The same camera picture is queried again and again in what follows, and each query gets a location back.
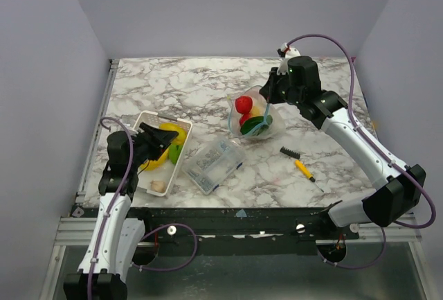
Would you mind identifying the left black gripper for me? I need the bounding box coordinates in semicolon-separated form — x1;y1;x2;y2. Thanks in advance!
130;123;179;170

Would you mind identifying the yellow star fruit slice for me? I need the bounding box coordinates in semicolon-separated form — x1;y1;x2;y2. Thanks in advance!
159;123;187;145

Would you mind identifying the yellow lemon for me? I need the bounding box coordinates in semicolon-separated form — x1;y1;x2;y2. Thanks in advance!
249;105;264;117

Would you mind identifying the clear zip top bag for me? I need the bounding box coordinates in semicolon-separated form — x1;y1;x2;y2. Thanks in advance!
227;85;286;140

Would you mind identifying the red strawberry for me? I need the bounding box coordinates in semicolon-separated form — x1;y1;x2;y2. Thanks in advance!
235;96;253;114

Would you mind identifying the green leafy vegetable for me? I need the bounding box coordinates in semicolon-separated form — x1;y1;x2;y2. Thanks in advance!
240;115;273;137

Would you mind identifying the red yellow apple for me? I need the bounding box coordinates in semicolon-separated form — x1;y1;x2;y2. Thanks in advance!
239;113;253;126

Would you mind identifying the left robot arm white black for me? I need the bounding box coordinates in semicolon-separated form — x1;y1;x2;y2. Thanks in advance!
63;123;179;299

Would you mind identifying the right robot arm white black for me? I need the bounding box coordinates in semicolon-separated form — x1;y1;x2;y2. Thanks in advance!
260;56;426;239

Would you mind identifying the green kiwi slice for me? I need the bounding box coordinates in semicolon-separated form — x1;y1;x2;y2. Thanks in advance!
168;144;183;165

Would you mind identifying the yellow banana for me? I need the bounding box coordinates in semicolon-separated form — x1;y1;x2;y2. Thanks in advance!
140;152;168;171

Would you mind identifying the white perforated plastic basket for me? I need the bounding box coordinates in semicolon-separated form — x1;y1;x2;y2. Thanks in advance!
133;111;193;197

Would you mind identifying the white garlic bulb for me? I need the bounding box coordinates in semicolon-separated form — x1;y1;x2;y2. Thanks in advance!
150;180;166;193

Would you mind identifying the clear plastic screw box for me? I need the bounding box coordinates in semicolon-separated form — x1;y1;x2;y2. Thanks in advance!
182;136;246;195

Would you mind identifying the black bit holder strip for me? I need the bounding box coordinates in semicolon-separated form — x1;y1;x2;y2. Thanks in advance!
280;147;300;159

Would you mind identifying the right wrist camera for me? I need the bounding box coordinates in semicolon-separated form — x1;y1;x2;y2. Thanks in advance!
277;44;300;75

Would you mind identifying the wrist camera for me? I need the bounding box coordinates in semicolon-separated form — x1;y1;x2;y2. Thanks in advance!
277;44;300;75
121;116;136;127

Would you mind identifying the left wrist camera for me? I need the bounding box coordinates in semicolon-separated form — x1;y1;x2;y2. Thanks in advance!
121;116;136;127

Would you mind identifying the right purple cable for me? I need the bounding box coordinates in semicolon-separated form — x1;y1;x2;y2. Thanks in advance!
276;34;437;269

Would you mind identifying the purple cable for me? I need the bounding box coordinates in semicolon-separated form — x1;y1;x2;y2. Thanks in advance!
86;116;198;300
276;34;437;269

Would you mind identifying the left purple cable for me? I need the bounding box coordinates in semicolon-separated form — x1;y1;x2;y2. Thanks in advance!
86;116;198;300

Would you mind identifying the yellow handled screwdriver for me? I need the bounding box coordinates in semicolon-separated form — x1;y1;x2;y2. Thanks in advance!
294;159;324;193

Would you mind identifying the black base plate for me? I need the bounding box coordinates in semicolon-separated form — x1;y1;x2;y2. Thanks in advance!
71;206;408;256

